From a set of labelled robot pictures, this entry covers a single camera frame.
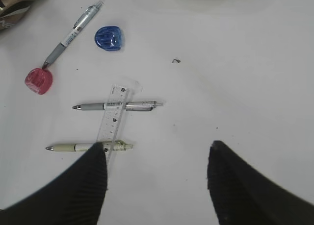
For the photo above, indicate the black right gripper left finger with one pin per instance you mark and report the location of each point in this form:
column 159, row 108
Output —
column 74, row 198

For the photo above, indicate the beige ballpoint pen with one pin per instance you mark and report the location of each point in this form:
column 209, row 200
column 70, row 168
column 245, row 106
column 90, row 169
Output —
column 118, row 145

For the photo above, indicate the blue pencil sharpener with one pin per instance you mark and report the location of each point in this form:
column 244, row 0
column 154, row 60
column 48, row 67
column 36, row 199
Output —
column 109, row 38

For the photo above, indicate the clear plastic ruler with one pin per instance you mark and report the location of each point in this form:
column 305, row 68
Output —
column 111, row 119

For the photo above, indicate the blue grey ballpoint pen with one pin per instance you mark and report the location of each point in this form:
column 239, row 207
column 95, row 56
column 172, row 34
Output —
column 80, row 24

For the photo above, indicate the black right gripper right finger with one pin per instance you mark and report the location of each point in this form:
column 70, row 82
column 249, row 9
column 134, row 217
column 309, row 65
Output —
column 243, row 196

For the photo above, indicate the pink pencil sharpener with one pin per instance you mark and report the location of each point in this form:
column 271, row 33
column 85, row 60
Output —
column 39, row 80

